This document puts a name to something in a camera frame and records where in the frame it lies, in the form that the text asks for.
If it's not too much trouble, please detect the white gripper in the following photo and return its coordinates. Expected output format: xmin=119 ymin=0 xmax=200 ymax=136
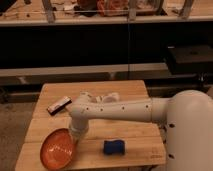
xmin=69 ymin=124 xmax=89 ymax=140

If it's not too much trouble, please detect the orange ceramic bowl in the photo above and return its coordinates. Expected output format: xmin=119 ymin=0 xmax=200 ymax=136
xmin=40 ymin=128 xmax=75 ymax=171

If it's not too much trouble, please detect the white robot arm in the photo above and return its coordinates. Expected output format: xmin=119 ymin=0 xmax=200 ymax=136
xmin=68 ymin=90 xmax=213 ymax=171

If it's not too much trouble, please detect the black and silver eraser block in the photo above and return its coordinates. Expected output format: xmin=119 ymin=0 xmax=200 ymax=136
xmin=47 ymin=96 xmax=72 ymax=116

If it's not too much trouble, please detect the blue sponge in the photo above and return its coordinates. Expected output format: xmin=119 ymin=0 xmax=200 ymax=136
xmin=103 ymin=140 xmax=125 ymax=155

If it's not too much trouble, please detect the orange clutter on shelf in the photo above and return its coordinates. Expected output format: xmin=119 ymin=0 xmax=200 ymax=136
xmin=74 ymin=0 xmax=160 ymax=16

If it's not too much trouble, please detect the black box on right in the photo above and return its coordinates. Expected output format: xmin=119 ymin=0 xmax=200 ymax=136
xmin=165 ymin=45 xmax=213 ymax=74

